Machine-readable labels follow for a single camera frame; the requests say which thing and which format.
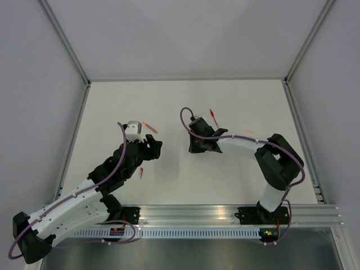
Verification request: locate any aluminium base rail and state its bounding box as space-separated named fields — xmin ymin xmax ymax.
xmin=42 ymin=204 xmax=345 ymax=227

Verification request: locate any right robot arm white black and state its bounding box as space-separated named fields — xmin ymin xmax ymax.
xmin=188 ymin=116 xmax=305 ymax=224

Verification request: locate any aluminium frame right post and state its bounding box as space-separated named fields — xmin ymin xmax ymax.
xmin=283 ymin=0 xmax=337 ymax=85

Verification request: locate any white slotted cable duct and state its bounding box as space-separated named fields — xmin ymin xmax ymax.
xmin=70 ymin=227 xmax=260 ymax=240

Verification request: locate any pale orange pen cap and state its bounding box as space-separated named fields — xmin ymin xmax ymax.
xmin=245 ymin=129 xmax=255 ymax=134

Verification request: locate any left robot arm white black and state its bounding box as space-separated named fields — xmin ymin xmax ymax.
xmin=12 ymin=134 xmax=163 ymax=264

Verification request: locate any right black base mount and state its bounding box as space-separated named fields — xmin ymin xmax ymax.
xmin=234 ymin=206 xmax=290 ymax=225

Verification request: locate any aluminium frame left post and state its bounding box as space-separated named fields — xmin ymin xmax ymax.
xmin=37 ymin=0 xmax=91 ymax=86

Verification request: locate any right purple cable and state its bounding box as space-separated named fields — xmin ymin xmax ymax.
xmin=179 ymin=106 xmax=306 ymax=195

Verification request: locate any aluminium frame post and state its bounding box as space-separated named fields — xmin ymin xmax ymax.
xmin=283 ymin=0 xmax=337 ymax=85
xmin=37 ymin=0 xmax=91 ymax=86

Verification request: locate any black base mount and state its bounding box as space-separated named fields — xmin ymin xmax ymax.
xmin=120 ymin=206 xmax=141 ymax=225
xmin=234 ymin=206 xmax=290 ymax=225

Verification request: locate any slim orange-tip pen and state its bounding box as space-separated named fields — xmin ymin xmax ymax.
xmin=142 ymin=121 xmax=159 ymax=134

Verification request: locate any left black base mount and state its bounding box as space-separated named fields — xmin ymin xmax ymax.
xmin=120 ymin=206 xmax=141 ymax=225

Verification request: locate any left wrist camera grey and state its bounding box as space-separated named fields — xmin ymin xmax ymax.
xmin=125 ymin=121 xmax=143 ymax=142

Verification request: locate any red thin pen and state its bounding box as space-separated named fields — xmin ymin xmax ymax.
xmin=209 ymin=108 xmax=219 ymax=129

